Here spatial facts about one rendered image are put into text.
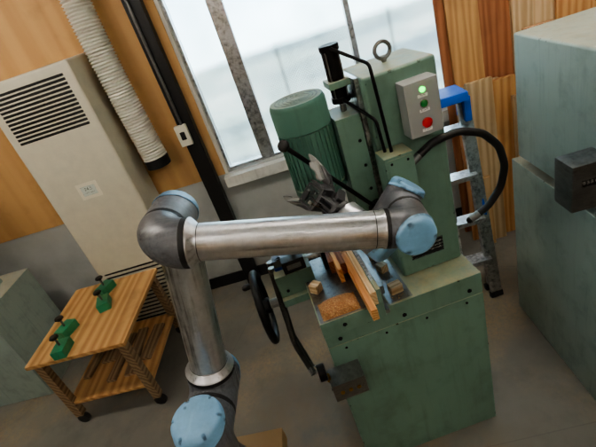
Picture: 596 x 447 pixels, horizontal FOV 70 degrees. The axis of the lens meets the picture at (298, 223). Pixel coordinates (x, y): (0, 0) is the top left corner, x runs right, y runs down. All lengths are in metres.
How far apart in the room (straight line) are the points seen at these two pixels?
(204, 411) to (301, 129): 0.84
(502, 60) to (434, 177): 1.54
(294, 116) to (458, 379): 1.20
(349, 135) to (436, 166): 0.30
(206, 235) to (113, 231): 1.99
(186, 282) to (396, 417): 1.10
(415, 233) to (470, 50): 1.95
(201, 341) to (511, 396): 1.46
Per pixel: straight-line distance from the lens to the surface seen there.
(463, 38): 2.74
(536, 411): 2.21
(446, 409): 2.00
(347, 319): 1.36
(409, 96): 1.26
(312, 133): 1.29
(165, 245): 0.94
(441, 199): 1.49
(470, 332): 1.73
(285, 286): 1.52
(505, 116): 2.82
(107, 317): 2.68
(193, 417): 1.31
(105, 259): 3.03
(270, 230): 0.91
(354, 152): 1.35
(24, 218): 3.44
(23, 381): 3.41
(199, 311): 1.21
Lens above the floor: 1.81
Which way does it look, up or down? 29 degrees down
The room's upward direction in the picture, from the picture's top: 19 degrees counter-clockwise
